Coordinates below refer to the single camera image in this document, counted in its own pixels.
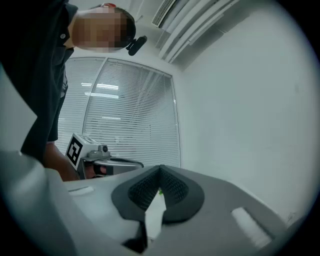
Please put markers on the red headband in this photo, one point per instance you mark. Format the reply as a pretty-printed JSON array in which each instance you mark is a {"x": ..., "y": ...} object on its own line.
[{"x": 109, "y": 4}]

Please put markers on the black head-mounted camera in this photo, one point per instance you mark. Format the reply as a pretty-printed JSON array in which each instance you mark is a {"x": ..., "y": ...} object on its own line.
[{"x": 136, "y": 45}]

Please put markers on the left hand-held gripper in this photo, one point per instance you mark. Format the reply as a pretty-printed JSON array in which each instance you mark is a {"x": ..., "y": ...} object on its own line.
[{"x": 75, "y": 150}]

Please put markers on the person's left hand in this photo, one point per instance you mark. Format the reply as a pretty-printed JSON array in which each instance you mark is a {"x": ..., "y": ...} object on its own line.
[{"x": 100, "y": 170}]

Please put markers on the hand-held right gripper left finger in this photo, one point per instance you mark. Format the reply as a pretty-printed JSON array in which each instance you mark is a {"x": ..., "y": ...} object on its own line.
[{"x": 100, "y": 200}]

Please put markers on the white ceiling pipes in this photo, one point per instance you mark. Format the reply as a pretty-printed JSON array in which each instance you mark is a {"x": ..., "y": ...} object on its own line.
[{"x": 190, "y": 25}]

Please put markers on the white ceiling air vent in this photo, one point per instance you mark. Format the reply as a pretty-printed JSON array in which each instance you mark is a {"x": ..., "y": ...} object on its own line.
[{"x": 162, "y": 12}]

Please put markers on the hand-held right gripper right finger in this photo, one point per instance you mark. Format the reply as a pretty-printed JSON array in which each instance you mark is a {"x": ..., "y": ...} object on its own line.
[{"x": 225, "y": 212}]

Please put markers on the person's left forearm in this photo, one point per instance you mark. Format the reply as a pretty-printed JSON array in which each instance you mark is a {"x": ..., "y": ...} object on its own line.
[{"x": 60, "y": 165}]

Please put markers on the person's black clothing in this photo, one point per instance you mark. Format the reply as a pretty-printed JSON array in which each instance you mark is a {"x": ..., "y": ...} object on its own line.
[{"x": 37, "y": 75}]

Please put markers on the person's head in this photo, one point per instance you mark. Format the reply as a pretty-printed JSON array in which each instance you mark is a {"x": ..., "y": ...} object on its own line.
[{"x": 100, "y": 30}]

